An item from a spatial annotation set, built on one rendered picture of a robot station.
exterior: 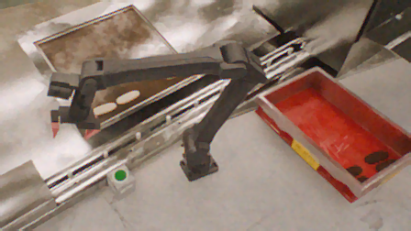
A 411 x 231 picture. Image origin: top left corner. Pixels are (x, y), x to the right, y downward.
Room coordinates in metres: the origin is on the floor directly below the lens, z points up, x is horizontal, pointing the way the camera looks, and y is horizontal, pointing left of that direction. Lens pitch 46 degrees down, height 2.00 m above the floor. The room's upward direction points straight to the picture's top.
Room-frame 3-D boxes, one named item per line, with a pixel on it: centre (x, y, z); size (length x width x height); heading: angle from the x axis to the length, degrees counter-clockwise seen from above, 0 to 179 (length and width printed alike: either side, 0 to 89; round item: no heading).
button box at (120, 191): (0.68, 0.13, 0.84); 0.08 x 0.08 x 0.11; 36
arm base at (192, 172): (0.76, -0.14, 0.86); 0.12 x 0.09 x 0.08; 114
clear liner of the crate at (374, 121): (0.90, -0.64, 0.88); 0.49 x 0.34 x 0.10; 31
